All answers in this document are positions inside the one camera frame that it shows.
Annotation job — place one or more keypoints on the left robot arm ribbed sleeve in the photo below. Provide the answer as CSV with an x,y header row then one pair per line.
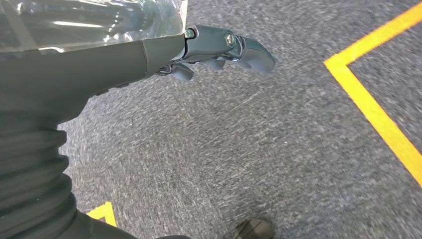
x,y
29,171

